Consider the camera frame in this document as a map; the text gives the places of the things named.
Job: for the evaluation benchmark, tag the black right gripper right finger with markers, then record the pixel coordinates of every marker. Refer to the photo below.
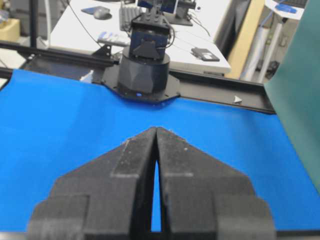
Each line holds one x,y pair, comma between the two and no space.
203,198

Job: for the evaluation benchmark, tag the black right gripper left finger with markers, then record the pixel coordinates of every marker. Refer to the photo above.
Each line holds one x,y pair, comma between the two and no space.
108,198

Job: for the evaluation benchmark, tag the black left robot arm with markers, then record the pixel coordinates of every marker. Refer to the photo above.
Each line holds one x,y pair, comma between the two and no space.
144,66

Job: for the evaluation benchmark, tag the blue table mat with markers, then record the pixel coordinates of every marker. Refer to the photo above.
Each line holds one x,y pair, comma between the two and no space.
50,125

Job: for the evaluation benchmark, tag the black device on desk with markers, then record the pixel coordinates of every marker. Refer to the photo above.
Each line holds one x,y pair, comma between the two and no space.
204,54

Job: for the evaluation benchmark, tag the green backdrop sheet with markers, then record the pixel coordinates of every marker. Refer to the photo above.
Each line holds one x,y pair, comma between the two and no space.
294,90

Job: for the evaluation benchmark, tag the white desk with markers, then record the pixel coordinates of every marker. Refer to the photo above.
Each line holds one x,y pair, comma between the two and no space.
78,32

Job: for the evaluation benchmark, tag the black keyboard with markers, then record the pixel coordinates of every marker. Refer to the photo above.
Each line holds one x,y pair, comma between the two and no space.
126,15

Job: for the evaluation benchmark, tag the grey computer mouse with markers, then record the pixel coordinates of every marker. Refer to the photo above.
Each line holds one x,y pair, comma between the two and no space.
102,13

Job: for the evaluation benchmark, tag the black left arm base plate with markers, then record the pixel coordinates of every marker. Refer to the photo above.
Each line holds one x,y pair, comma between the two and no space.
171,91

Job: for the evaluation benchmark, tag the black aluminium frame rail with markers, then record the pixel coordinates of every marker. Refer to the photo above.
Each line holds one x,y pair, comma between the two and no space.
250,96

